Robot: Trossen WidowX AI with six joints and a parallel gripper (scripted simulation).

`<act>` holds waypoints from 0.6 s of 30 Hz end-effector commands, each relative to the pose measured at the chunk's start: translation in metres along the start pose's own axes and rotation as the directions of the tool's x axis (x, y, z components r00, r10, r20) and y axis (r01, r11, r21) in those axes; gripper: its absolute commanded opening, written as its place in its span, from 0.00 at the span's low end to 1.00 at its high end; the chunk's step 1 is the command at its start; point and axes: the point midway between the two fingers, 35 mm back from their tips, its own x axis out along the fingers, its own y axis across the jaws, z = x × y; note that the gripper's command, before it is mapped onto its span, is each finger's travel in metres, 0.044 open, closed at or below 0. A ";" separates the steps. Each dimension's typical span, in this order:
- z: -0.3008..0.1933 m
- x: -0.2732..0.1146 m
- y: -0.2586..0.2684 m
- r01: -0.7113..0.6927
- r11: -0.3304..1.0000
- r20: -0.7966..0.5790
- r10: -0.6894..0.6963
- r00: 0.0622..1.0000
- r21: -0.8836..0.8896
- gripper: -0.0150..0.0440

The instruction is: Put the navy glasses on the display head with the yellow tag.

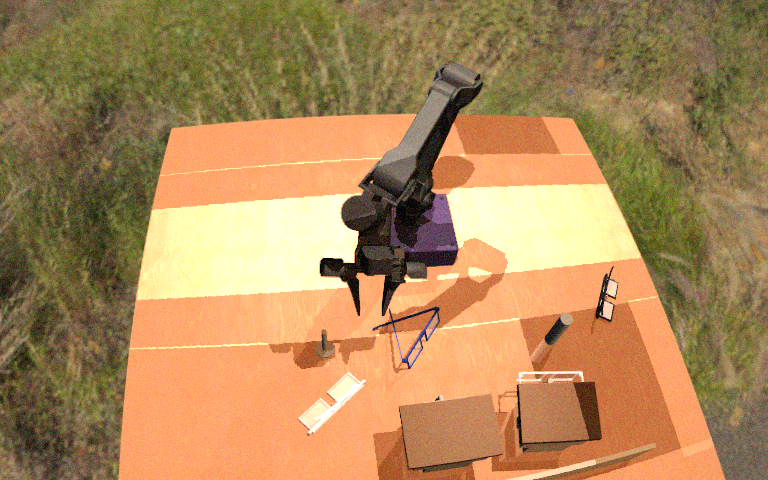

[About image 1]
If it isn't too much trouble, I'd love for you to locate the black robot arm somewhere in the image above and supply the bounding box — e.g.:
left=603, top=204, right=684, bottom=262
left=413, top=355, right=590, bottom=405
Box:
left=341, top=62, right=483, bottom=276

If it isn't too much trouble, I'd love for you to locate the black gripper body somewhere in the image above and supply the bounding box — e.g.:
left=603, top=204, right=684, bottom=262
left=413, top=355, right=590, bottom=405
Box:
left=320, top=230, right=428, bottom=280

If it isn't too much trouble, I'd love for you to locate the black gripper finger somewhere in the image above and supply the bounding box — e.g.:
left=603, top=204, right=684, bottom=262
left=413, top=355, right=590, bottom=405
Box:
left=339, top=276, right=360, bottom=316
left=381, top=276, right=406, bottom=316

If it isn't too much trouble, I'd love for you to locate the tan flat panel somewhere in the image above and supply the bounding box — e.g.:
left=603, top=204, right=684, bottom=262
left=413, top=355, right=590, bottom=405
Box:
left=506, top=443, right=656, bottom=480

